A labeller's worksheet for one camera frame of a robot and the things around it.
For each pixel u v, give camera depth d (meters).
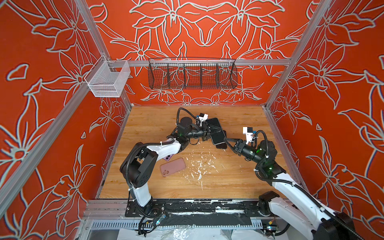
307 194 0.46
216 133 0.73
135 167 0.47
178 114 0.66
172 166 0.89
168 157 0.90
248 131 0.70
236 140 0.68
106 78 0.93
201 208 0.74
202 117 0.78
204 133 0.71
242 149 0.65
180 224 0.70
